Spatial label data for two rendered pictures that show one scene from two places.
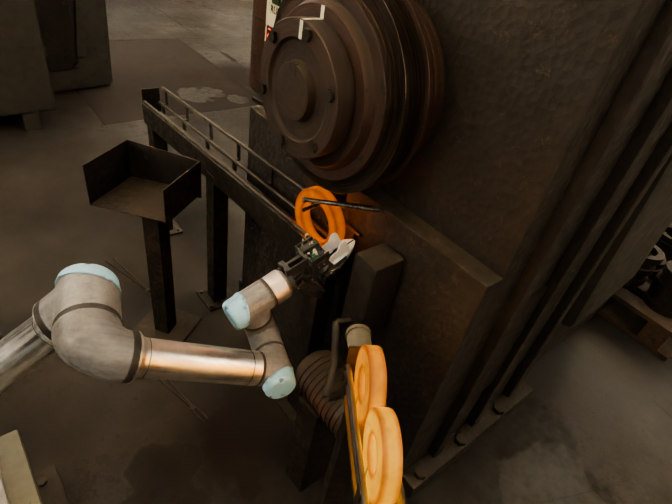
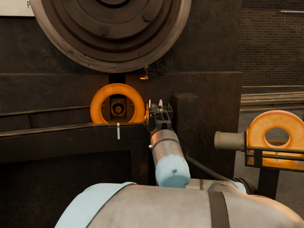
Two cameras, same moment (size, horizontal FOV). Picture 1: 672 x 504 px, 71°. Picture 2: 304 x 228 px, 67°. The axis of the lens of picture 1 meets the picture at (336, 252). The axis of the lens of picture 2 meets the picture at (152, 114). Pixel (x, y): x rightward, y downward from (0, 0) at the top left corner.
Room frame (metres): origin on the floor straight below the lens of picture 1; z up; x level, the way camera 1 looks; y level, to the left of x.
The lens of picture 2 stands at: (0.49, 0.59, 0.93)
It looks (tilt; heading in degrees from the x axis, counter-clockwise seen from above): 14 degrees down; 308
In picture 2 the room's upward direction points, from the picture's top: straight up
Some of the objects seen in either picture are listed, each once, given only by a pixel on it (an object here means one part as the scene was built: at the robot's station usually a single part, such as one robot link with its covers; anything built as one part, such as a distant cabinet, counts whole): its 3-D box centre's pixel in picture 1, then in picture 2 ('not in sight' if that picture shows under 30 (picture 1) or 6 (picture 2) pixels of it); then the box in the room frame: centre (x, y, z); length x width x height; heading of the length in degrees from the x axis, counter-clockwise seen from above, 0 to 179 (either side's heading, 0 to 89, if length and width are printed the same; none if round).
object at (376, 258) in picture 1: (371, 291); (183, 126); (0.89, -0.11, 0.68); 0.11 x 0.08 x 0.24; 135
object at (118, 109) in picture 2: not in sight; (118, 104); (1.16, -0.05, 0.74); 0.17 x 0.04 x 0.04; 135
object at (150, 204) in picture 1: (153, 255); not in sight; (1.21, 0.62, 0.36); 0.26 x 0.20 x 0.72; 80
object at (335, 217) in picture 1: (319, 220); (117, 110); (1.05, 0.06, 0.75); 0.18 x 0.03 x 0.18; 46
